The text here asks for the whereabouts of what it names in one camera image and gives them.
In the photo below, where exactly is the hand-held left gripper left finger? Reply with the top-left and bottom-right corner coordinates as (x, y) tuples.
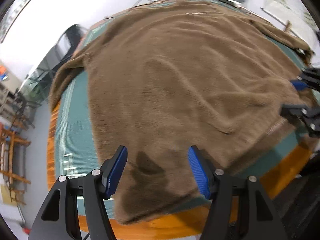
(27, 145), (128, 240)

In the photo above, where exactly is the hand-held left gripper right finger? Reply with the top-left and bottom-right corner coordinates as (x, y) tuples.
(187, 145), (288, 240)

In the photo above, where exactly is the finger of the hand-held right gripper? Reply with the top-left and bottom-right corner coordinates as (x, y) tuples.
(290, 67), (320, 92)
(279, 104), (320, 138)

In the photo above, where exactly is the brown fleece sweater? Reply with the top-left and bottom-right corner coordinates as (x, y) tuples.
(49, 0), (316, 224)

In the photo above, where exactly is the person's dark clothing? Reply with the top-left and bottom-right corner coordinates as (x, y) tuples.
(297, 140), (320, 180)

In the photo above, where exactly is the green table mat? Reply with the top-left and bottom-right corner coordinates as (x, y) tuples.
(54, 0), (313, 213)

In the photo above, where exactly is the white power strip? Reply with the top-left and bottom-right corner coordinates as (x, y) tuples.
(209, 0), (242, 8)

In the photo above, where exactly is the black mesh chair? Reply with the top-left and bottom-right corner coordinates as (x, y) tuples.
(54, 24), (87, 63)

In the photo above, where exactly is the hanging wall scroll painting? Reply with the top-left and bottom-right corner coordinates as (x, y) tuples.
(261, 0), (313, 30)

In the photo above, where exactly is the long black cable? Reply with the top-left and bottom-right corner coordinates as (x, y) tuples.
(131, 0), (208, 8)

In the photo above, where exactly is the framed wall picture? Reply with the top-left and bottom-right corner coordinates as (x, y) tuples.
(0, 0), (33, 43)

